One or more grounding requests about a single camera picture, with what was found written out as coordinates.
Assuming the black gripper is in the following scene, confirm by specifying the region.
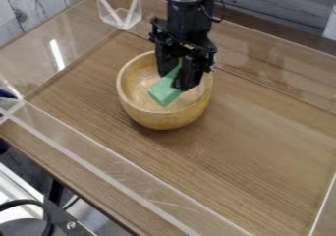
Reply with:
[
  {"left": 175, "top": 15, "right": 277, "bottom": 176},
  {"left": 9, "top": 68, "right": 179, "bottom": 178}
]
[{"left": 149, "top": 0, "right": 216, "bottom": 91}]

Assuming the green rectangular block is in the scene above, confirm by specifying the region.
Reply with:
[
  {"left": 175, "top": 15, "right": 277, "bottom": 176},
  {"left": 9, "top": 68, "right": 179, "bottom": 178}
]
[{"left": 148, "top": 65, "right": 183, "bottom": 107}]

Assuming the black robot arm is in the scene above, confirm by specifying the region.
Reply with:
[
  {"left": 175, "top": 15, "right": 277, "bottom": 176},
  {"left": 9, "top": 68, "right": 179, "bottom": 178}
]
[{"left": 149, "top": 0, "right": 223, "bottom": 91}]

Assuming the brown wooden bowl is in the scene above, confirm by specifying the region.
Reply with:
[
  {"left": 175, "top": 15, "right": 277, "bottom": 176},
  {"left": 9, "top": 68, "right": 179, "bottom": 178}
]
[{"left": 116, "top": 51, "right": 213, "bottom": 130}]

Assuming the blue object at left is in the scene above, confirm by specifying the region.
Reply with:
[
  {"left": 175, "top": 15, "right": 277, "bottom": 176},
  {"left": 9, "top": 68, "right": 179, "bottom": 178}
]
[{"left": 0, "top": 88, "right": 17, "bottom": 99}]

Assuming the black table leg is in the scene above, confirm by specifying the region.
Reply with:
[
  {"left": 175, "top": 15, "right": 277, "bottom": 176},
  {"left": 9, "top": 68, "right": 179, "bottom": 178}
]
[{"left": 48, "top": 180, "right": 64, "bottom": 206}]

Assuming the clear acrylic corner bracket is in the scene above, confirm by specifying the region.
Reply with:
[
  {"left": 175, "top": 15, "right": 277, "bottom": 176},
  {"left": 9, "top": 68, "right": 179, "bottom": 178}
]
[{"left": 96, "top": 0, "right": 141, "bottom": 30}]

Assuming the clear acrylic tray wall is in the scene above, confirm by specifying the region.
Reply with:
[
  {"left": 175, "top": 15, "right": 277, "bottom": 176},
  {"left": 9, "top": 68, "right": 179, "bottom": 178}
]
[{"left": 0, "top": 0, "right": 336, "bottom": 236}]

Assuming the black metal bracket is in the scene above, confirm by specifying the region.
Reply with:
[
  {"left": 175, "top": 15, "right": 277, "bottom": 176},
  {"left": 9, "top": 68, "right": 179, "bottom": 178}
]
[{"left": 41, "top": 200, "right": 97, "bottom": 236}]

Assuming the black cable loop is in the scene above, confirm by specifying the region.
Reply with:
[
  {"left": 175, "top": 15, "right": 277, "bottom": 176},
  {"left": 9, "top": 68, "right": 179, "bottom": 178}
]
[{"left": 0, "top": 199, "right": 56, "bottom": 236}]

